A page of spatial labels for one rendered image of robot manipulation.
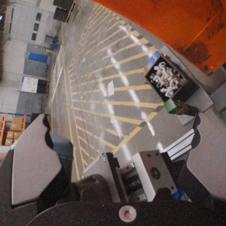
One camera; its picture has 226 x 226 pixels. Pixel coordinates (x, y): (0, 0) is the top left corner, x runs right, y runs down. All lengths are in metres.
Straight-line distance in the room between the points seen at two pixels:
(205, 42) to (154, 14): 0.17
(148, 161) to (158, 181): 0.06
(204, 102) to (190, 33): 0.34
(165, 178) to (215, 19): 0.42
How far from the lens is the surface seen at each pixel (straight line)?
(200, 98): 0.64
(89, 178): 0.45
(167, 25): 0.32
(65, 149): 0.31
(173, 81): 0.58
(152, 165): 0.39
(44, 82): 10.66
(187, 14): 0.33
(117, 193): 0.40
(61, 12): 8.27
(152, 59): 0.81
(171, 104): 0.45
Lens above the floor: 1.03
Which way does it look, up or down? 33 degrees down
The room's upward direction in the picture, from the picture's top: 83 degrees counter-clockwise
